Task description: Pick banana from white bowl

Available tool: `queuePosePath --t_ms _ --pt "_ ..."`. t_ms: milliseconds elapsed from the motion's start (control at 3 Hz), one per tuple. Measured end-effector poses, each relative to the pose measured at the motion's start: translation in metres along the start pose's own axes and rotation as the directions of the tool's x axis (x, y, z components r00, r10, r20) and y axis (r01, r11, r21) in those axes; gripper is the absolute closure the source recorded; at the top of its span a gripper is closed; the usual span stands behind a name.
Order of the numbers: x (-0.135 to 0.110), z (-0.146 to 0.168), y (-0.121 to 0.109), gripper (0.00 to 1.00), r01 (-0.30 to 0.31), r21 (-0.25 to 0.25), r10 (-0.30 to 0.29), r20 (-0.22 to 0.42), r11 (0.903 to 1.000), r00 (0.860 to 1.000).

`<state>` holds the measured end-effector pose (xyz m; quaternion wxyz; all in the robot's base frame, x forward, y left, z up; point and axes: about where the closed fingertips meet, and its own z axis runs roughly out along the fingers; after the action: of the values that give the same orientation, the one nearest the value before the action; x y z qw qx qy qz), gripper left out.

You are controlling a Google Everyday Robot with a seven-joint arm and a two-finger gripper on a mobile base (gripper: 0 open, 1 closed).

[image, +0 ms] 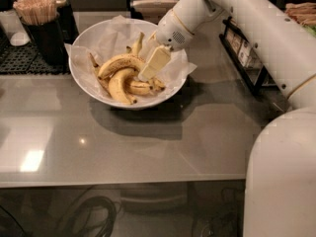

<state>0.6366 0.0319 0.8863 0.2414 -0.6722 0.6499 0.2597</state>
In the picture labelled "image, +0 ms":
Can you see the dark pepper grinder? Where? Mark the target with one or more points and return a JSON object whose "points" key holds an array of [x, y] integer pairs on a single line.
{"points": [[67, 21]]}

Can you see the black wire condiment rack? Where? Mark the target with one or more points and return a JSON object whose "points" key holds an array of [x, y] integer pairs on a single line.
{"points": [[251, 69]]}

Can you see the white ceramic bowl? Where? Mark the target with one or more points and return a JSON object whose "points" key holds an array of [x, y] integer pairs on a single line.
{"points": [[98, 37]]}

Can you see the upright back yellow banana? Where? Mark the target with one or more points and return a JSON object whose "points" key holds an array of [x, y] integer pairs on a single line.
{"points": [[136, 46]]}

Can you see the bundle of wooden stirrers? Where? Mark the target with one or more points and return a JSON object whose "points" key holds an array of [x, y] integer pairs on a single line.
{"points": [[36, 12]]}

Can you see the left hidden yellow banana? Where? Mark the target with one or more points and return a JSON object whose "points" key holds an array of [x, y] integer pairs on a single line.
{"points": [[96, 67]]}

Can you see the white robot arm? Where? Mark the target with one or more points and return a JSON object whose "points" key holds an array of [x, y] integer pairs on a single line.
{"points": [[280, 195]]}

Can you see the black rubber mat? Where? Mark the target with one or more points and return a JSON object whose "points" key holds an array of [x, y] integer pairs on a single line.
{"points": [[21, 60]]}

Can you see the front curved yellow banana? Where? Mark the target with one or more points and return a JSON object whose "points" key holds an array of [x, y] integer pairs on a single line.
{"points": [[116, 86]]}

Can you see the black stirrer cup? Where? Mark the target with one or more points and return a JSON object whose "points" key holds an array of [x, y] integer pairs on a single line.
{"points": [[49, 41]]}

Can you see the small lower yellow banana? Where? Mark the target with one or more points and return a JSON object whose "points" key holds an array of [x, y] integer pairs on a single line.
{"points": [[138, 87]]}

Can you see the white lidded container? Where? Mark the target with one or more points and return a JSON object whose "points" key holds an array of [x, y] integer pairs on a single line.
{"points": [[11, 25]]}

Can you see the white paper bowl liner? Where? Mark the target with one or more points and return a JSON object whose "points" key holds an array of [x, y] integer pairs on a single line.
{"points": [[108, 40]]}

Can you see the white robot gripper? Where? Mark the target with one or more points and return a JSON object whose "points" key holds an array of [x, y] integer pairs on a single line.
{"points": [[170, 31]]}

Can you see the spotted yellow banana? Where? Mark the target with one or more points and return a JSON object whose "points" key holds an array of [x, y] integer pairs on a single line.
{"points": [[120, 61]]}

